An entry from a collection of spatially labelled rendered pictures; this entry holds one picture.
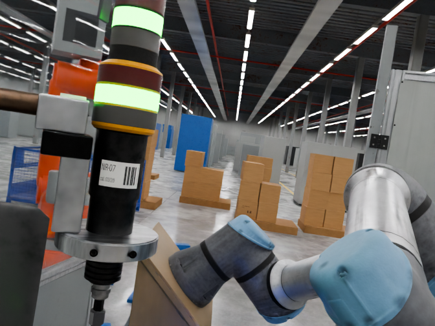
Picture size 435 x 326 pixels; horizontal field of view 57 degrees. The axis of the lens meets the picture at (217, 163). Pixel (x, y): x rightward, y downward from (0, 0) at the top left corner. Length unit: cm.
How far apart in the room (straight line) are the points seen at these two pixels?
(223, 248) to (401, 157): 128
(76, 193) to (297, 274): 70
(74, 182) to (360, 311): 22
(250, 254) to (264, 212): 689
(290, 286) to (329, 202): 755
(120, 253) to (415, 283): 22
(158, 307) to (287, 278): 29
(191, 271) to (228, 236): 12
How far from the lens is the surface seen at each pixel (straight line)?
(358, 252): 33
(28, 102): 28
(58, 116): 27
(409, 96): 210
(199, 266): 99
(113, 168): 27
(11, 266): 41
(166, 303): 96
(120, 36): 28
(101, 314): 31
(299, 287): 93
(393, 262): 34
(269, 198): 784
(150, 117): 28
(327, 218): 852
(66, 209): 28
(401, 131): 208
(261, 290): 100
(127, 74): 27
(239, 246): 98
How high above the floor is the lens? 154
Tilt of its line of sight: 3 degrees down
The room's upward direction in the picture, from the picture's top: 9 degrees clockwise
